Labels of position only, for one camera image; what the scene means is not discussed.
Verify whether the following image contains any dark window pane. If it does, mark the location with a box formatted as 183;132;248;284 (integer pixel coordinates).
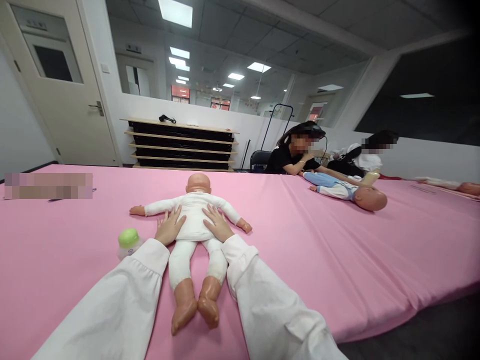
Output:
353;36;480;148

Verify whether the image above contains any large interior glass window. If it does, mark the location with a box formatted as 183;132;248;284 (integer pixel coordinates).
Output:
105;0;373;129

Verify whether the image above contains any baby doll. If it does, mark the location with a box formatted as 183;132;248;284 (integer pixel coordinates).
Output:
302;171;389;213
129;172;253;337
413;175;480;200

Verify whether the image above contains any white door with window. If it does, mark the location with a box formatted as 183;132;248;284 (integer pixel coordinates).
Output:
0;0;122;167

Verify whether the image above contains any baby doll in pale clothes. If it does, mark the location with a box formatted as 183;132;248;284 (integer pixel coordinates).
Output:
413;175;480;200

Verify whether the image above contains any baby bottle with green cap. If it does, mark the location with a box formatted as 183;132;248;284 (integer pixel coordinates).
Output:
117;227;144;262

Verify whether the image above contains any person's right hand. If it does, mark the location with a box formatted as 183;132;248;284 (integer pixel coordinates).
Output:
202;204;236;244

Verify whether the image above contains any person's left hand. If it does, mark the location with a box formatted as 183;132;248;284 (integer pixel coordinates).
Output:
154;205;187;247

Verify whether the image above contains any wooden shelf with black trays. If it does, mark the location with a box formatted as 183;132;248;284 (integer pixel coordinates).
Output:
119;114;241;173

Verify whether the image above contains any pink bed sheet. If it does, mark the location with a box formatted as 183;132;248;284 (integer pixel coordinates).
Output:
0;163;480;360

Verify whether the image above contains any baby doll in blue outfit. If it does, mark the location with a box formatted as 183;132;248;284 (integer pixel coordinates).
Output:
302;171;389;213

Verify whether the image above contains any cream baby bottle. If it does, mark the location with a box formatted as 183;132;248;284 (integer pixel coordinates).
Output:
359;170;381;189

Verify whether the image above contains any black metal rack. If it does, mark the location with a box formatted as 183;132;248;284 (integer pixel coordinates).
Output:
260;103;295;152

